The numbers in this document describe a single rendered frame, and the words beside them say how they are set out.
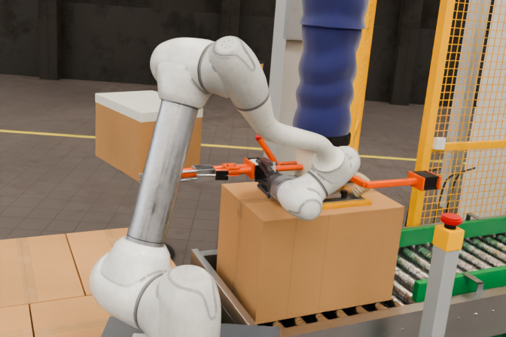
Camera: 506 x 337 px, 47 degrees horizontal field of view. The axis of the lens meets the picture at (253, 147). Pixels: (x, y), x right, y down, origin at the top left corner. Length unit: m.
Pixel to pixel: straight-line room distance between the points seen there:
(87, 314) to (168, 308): 0.85
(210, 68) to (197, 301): 0.56
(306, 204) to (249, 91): 0.48
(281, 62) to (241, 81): 1.77
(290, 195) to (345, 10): 0.67
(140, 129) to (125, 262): 1.79
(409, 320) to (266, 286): 0.56
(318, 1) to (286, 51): 1.11
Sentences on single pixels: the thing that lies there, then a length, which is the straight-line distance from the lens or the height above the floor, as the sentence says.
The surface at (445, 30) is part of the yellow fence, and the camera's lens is 3.02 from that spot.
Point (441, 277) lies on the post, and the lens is 2.06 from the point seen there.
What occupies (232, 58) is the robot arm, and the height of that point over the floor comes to 1.54.
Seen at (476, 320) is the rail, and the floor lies 0.50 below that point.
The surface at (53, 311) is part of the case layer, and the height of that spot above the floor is 0.54.
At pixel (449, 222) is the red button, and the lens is 1.99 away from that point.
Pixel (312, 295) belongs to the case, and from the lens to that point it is 2.24.
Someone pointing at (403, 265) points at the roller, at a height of 0.54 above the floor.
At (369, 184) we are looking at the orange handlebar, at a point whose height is 1.08.
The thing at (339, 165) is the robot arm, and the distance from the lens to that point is 1.82.
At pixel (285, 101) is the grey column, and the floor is 1.13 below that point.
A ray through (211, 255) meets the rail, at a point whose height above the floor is 0.59.
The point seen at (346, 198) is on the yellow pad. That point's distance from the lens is 2.24.
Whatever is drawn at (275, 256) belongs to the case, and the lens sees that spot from 2.08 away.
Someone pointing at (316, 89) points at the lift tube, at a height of 1.38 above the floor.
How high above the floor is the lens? 1.70
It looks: 15 degrees down
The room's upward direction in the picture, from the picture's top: 4 degrees clockwise
